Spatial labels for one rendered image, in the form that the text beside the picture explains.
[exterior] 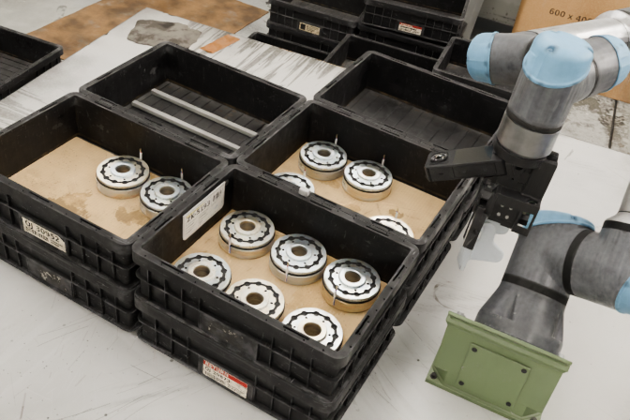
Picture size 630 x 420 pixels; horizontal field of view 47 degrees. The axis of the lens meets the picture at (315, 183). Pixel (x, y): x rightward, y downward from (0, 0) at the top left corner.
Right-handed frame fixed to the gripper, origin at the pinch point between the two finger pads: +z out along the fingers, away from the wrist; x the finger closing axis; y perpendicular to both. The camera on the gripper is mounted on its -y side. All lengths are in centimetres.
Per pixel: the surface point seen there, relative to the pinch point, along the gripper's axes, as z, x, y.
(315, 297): 22.7, 2.4, -20.1
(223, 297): 14.1, -13.5, -31.5
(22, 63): 70, 107, -160
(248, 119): 22, 49, -53
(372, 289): 18.9, 5.5, -11.3
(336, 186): 21.5, 34.2, -26.8
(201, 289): 14.5, -13.2, -35.5
